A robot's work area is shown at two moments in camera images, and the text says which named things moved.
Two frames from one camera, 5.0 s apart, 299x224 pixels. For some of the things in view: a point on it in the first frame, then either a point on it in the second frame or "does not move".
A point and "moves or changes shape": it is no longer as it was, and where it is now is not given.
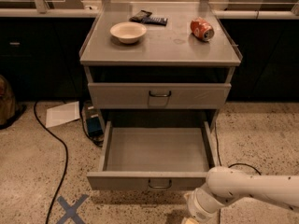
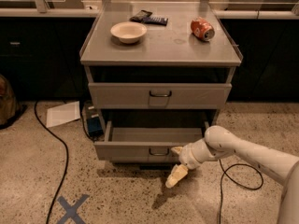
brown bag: x=7 y=102 does not move
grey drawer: x=154 y=159 moves or changes shape
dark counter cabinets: x=41 y=57 does not move
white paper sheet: x=62 y=115 does not move
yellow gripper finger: x=190 y=220 → x=177 y=149
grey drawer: x=158 y=95 does not move
